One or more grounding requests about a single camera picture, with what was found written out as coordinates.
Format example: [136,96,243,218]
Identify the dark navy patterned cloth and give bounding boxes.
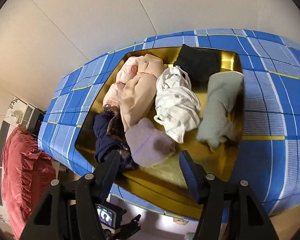
[93,104,139,172]

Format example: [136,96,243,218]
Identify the lavender sock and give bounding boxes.
[125,118,175,168]

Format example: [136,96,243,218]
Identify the white grey cloth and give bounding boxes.
[154,66,200,144]

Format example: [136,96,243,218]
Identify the light blue soft item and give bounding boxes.
[196,71,243,151]

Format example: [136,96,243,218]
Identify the black knit cloth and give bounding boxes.
[173,44,221,86]

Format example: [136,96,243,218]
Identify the red ruffled cushion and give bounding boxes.
[1,126,56,239]

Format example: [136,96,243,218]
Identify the blue plaid storage box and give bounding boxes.
[38,29,300,216]

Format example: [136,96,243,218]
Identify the peach cloth garment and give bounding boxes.
[120,54,164,131]

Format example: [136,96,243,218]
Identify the pink patterned cloth bundle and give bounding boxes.
[102,56,144,107]

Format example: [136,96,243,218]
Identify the small camera screen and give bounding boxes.
[96,202,123,229]

